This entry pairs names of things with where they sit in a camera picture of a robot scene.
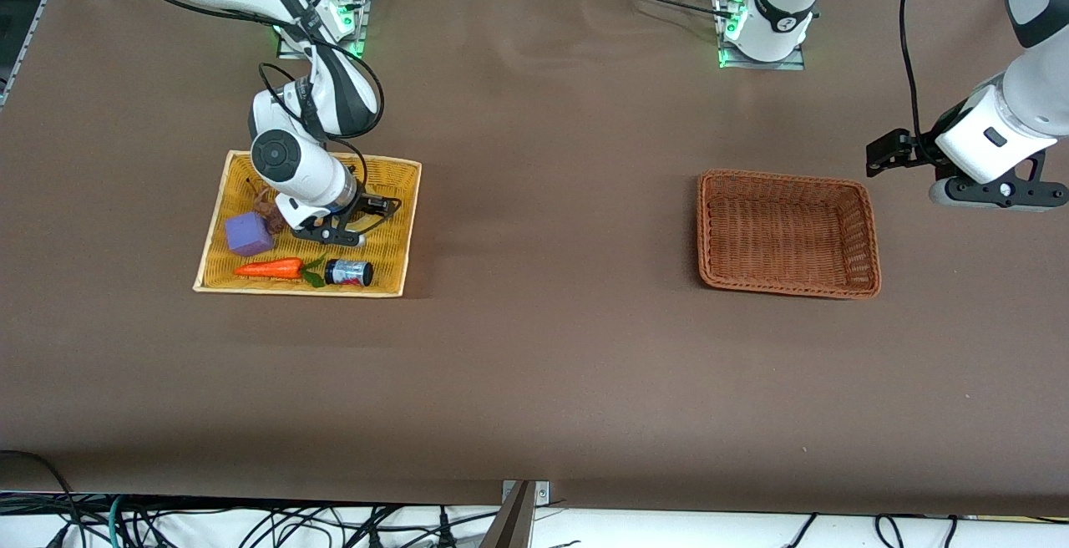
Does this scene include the grey metal bar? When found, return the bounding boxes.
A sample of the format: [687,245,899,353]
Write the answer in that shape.
[480,481,537,548]

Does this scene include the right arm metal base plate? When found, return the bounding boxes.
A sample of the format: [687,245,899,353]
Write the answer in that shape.
[277,0,369,60]

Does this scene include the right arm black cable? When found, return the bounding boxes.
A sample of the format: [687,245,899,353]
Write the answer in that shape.
[90,0,387,166]

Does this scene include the brown toy figurine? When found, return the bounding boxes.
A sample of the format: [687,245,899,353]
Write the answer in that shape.
[251,185,289,234]

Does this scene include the purple foam cube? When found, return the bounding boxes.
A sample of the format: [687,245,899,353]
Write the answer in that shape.
[224,212,276,258]

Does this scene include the thick black floor cable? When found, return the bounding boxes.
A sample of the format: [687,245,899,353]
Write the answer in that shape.
[0,450,84,548]

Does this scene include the yellow woven tray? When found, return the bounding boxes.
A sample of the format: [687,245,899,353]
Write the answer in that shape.
[193,150,423,298]

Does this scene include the brown wicker basket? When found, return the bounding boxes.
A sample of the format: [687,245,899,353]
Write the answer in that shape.
[697,169,883,300]

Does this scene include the metal corner bracket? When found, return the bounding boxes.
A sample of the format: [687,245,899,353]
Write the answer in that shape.
[501,479,552,505]

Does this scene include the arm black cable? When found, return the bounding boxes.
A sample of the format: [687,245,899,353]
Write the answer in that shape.
[90,0,387,166]
[899,0,933,145]

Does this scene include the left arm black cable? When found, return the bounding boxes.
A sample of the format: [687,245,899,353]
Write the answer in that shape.
[899,0,933,145]

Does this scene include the orange toy carrot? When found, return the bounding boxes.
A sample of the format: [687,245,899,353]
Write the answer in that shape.
[233,254,328,288]

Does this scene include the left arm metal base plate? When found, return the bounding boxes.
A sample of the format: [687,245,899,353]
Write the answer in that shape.
[717,0,807,71]

